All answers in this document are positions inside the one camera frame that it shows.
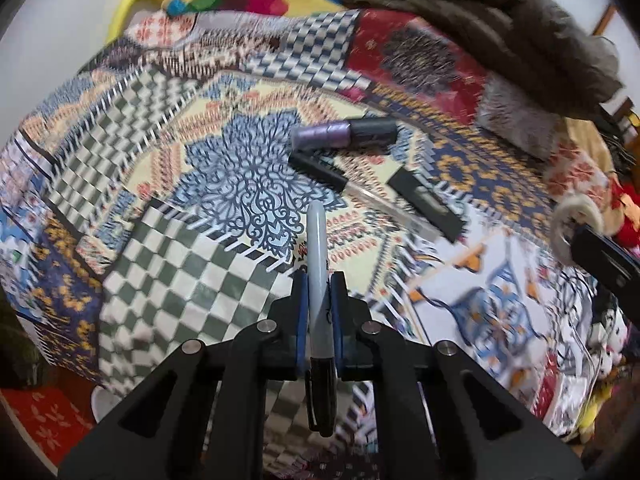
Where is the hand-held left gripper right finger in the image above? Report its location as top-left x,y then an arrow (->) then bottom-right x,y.
329,271 -> 586,480

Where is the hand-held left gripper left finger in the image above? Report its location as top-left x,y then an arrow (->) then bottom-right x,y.
57,269 -> 309,480

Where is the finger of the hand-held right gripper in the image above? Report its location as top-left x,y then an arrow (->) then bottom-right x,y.
571,224 -> 640,294

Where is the grey marker black cap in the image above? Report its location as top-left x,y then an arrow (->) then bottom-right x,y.
305,201 -> 339,439

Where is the red plush toy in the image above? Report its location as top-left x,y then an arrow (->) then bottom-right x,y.
611,180 -> 640,247

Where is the black and white cow plush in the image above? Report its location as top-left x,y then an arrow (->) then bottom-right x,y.
590,305 -> 629,377

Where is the patchwork patterned blanket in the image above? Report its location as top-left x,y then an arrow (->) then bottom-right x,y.
0,7 -> 622,480

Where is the clear plastic pen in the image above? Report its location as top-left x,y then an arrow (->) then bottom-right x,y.
345,180 -> 446,241

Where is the black rectangular case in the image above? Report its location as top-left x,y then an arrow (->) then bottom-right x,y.
387,165 -> 464,242

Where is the purple bottle black cap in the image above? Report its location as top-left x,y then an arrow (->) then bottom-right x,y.
290,117 -> 399,154

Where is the red floral mat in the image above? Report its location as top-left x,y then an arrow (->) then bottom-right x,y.
0,385 -> 99,462

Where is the brown down jacket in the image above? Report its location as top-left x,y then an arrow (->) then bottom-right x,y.
337,0 -> 624,119

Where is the yellow curved tube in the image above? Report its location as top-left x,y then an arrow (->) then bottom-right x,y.
104,0 -> 169,46

